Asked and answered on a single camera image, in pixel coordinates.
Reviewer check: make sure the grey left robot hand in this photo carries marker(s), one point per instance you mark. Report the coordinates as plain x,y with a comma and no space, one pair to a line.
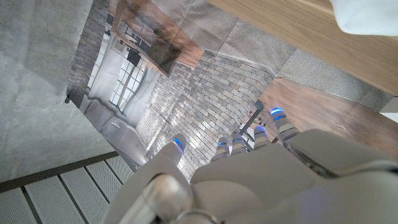
264,186

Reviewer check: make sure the white cloth towel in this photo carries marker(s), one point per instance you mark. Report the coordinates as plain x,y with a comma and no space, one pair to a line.
367,15

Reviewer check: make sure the printed office backdrop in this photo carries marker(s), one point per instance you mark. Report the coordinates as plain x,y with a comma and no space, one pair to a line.
202,93

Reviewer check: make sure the white cabinet panel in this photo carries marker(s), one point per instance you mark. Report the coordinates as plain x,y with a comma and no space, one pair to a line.
391,109

